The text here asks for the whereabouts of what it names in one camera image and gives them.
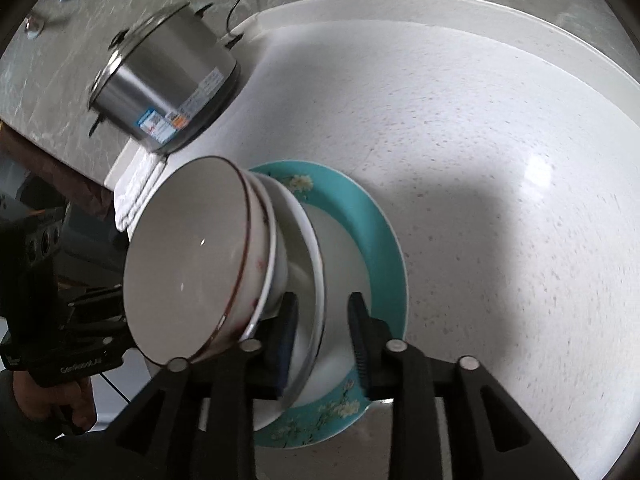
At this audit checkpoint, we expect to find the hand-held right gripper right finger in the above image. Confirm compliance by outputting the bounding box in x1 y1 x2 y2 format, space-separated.
347 292 576 480

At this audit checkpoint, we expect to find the stainless steel rice cooker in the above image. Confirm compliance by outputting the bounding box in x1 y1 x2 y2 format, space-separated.
89 2 240 156

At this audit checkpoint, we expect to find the teal floral plate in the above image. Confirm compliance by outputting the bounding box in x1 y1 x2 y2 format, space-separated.
247 160 408 451

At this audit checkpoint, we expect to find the person's left hand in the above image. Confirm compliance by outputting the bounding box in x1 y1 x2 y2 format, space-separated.
12 374 99 429

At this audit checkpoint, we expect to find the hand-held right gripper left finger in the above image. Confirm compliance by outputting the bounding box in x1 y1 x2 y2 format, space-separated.
116 292 301 480

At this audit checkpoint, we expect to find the large white bowl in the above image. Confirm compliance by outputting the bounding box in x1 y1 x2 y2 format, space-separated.
252 172 326 401

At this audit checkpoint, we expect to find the brown-rimmed floral bowl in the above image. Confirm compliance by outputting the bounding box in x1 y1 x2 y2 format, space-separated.
122 157 251 366

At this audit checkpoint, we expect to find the person's left forearm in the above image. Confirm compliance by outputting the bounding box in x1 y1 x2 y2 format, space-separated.
0 370 131 480

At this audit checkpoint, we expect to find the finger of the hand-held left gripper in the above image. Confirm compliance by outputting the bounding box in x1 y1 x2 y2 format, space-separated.
70 287 125 318
67 316 132 346

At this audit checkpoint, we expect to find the small white bowl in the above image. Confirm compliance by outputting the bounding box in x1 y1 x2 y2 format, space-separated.
240 172 289 343

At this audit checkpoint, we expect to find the folded white cloth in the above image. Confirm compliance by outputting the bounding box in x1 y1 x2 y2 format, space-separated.
114 152 168 231

